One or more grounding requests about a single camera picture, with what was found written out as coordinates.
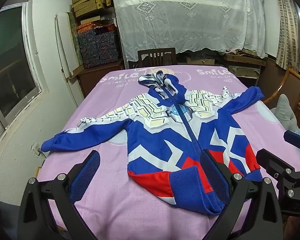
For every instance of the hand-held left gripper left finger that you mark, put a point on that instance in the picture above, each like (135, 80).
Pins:
(86, 177)

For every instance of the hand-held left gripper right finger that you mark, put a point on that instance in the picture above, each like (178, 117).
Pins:
(215, 178)

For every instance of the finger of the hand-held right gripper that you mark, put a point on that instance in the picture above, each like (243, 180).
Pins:
(272, 161)
(296, 137)

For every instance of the blue hooded zip jacket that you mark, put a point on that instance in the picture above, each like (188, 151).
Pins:
(152, 140)

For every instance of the pink printed blanket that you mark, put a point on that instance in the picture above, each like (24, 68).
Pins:
(102, 205)

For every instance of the light wooden armchair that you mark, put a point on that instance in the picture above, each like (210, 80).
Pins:
(293, 85)

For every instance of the cardboard boxes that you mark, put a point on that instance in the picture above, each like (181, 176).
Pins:
(245, 62)

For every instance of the brown wooden cabinet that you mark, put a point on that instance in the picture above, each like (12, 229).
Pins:
(95, 78)

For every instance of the checked beige curtain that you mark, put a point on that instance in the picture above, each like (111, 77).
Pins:
(287, 25)

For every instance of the white framed window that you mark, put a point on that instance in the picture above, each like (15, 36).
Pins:
(10, 75)

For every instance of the dark blue patterned boxes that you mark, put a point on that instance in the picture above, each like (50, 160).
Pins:
(100, 48)

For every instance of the white boards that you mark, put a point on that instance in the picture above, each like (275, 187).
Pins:
(63, 45)

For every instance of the dark wooden chair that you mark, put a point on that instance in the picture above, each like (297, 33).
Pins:
(156, 56)

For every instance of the orange patterned boxes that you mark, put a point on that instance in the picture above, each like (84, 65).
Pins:
(95, 26)

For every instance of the white lace curtain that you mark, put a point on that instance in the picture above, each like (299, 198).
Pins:
(185, 17)

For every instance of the white wall socket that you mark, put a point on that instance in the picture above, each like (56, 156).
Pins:
(37, 150)

